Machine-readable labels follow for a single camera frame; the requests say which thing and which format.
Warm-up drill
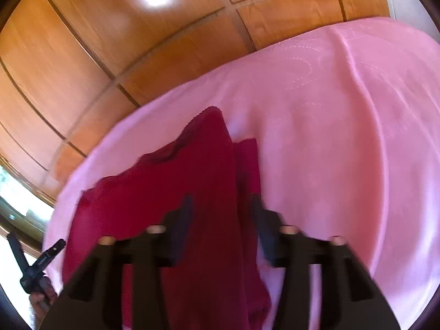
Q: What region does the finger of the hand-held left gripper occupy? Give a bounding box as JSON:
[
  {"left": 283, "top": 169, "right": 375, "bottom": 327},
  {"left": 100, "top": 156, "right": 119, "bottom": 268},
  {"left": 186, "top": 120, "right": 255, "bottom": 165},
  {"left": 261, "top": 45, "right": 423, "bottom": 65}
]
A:
[
  {"left": 7, "top": 232, "right": 28, "bottom": 277},
  {"left": 32, "top": 238, "right": 67, "bottom": 277}
]

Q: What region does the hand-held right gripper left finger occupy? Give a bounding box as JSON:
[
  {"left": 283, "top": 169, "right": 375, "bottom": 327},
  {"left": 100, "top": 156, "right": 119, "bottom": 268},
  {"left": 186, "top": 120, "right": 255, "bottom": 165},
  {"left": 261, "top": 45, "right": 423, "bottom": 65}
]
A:
[{"left": 39, "top": 194, "right": 195, "bottom": 330}]

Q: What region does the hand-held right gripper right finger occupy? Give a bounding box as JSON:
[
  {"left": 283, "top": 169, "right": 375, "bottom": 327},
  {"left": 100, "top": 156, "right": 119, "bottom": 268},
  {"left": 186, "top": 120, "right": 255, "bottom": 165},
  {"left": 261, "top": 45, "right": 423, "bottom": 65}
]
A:
[{"left": 251, "top": 192, "right": 401, "bottom": 330}]

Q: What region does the red garment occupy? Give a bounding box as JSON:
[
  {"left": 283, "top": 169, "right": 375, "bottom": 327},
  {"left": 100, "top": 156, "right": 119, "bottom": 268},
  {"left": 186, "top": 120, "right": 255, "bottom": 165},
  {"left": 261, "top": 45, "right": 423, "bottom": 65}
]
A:
[{"left": 64, "top": 106, "right": 273, "bottom": 330}]

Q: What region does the person's left hand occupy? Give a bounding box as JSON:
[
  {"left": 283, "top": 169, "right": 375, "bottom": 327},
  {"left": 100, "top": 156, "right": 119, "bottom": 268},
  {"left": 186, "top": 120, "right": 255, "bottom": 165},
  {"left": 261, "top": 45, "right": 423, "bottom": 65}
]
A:
[{"left": 29, "top": 275, "right": 60, "bottom": 321}]

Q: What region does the window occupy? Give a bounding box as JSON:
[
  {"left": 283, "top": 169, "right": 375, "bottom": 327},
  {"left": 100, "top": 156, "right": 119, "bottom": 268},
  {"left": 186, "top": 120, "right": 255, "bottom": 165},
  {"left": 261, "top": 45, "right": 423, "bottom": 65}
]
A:
[{"left": 0, "top": 165, "right": 54, "bottom": 260}]

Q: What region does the pink bed sheet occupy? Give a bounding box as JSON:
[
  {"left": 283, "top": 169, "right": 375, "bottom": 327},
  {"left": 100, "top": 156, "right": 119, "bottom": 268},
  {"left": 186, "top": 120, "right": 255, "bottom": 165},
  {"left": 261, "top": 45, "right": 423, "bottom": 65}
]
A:
[{"left": 45, "top": 15, "right": 440, "bottom": 330}]

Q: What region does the wooden panelled wardrobe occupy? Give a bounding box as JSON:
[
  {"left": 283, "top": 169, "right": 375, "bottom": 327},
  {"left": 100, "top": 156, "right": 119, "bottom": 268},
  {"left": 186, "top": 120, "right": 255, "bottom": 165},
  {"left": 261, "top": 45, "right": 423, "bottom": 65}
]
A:
[{"left": 0, "top": 0, "right": 392, "bottom": 210}]

